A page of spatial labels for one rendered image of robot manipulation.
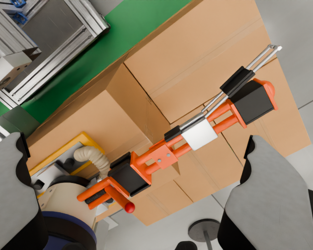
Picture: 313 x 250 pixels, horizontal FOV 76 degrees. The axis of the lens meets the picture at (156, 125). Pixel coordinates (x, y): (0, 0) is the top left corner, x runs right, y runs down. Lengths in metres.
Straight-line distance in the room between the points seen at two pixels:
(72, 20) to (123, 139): 0.88
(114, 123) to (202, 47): 0.56
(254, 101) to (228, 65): 0.57
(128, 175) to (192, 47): 0.65
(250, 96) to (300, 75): 1.46
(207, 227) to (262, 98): 2.25
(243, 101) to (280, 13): 1.30
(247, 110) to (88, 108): 0.43
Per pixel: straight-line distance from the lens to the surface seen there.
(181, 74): 0.99
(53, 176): 0.74
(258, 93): 0.48
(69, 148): 0.69
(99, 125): 0.64
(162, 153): 0.50
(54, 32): 1.40
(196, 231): 2.66
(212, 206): 2.42
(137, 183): 0.56
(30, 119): 1.36
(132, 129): 0.63
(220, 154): 1.25
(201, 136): 0.49
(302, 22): 1.83
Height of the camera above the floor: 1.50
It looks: 63 degrees down
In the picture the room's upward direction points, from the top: 175 degrees clockwise
